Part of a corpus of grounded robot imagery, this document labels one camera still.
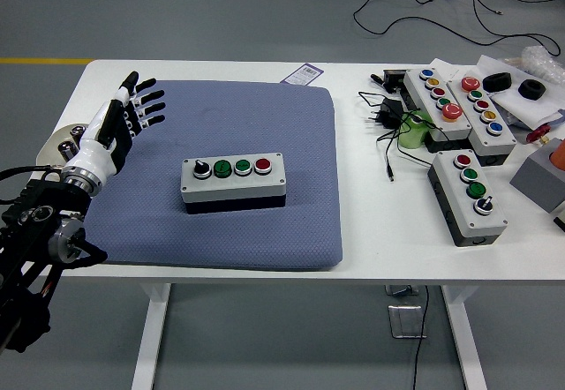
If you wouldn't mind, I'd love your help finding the black adapter cable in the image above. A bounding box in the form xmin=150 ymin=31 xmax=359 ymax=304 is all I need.
xmin=357 ymin=91 xmax=436 ymax=184

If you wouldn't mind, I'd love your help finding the red valve handle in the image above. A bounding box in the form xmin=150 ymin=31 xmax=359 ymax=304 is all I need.
xmin=527 ymin=124 xmax=553 ymax=145

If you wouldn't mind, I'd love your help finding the black foam ring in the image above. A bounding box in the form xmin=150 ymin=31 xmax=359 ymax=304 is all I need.
xmin=481 ymin=71 xmax=513 ymax=94
xmin=517 ymin=79 xmax=547 ymax=101

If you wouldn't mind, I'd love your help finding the white table leg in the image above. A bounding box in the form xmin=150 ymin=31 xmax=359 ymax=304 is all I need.
xmin=441 ymin=284 xmax=489 ymax=390
xmin=131 ymin=282 xmax=172 ymax=390

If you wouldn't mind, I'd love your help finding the small black box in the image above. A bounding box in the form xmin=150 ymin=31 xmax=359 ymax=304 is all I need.
xmin=369 ymin=69 xmax=410 ymax=95

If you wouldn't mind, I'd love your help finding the blue-grey padded mat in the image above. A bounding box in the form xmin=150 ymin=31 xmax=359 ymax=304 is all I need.
xmin=83 ymin=79 xmax=345 ymax=273

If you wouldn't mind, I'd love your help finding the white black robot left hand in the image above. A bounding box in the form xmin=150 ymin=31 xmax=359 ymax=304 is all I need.
xmin=65 ymin=71 xmax=168 ymax=186

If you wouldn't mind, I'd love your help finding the green plastic piece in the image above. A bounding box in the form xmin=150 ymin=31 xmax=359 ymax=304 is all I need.
xmin=396 ymin=114 xmax=436 ymax=149

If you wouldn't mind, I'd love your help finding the orange object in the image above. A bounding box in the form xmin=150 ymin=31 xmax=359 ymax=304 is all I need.
xmin=548 ymin=138 xmax=565 ymax=169

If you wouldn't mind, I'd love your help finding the grey four-button control box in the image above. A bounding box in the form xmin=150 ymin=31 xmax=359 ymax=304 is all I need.
xmin=179 ymin=152 xmax=288 ymax=215
xmin=426 ymin=149 xmax=509 ymax=248

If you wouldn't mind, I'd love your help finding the long black floor cable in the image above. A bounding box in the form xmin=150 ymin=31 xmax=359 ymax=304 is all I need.
xmin=352 ymin=0 xmax=562 ymax=58

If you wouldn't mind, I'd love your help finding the black cable under table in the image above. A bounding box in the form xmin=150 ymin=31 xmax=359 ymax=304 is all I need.
xmin=412 ymin=284 xmax=430 ymax=390

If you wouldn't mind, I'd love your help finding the white paper sheet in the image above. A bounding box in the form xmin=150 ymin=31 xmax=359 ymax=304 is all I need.
xmin=476 ymin=54 xmax=565 ymax=131

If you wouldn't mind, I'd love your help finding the clear bubble wrap bag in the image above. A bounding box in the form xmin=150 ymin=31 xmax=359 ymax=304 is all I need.
xmin=520 ymin=45 xmax=565 ymax=85

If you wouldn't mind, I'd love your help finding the purple barcode label card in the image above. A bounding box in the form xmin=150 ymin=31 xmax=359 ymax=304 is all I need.
xmin=279 ymin=63 xmax=324 ymax=86

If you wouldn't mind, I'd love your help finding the black power adapter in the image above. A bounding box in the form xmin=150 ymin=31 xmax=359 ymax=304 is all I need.
xmin=364 ymin=97 xmax=405 ymax=130

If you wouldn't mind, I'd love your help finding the grey block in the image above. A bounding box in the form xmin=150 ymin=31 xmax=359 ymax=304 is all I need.
xmin=509 ymin=137 xmax=565 ymax=214

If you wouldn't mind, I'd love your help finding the beige shallow dish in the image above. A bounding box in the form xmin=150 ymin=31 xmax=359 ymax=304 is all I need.
xmin=36 ymin=124 xmax=96 ymax=169

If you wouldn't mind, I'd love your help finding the metal floor plate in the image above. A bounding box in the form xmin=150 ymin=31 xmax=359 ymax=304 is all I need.
xmin=387 ymin=304 xmax=428 ymax=341

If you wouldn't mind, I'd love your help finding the five-button box red mushroom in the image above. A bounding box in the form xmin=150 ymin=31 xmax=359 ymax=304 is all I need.
xmin=446 ymin=74 xmax=518 ymax=167
xmin=402 ymin=67 xmax=473 ymax=153

